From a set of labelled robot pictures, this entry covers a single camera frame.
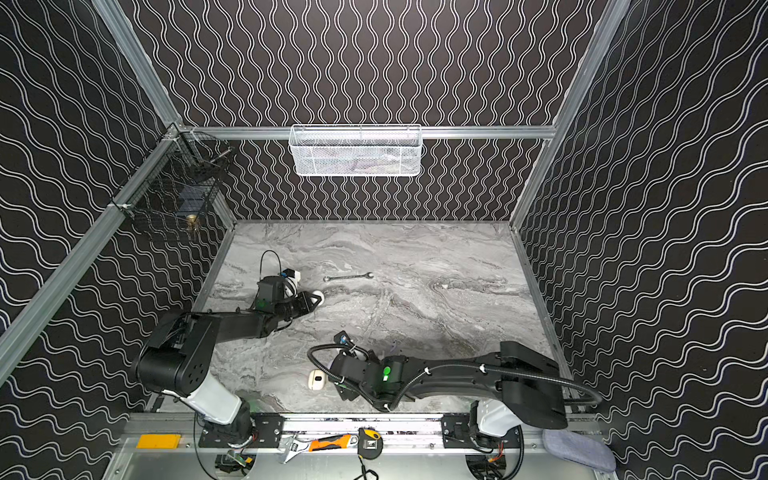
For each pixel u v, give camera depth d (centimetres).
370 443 70
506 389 42
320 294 96
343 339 68
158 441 74
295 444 72
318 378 82
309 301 87
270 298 76
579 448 70
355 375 56
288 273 88
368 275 104
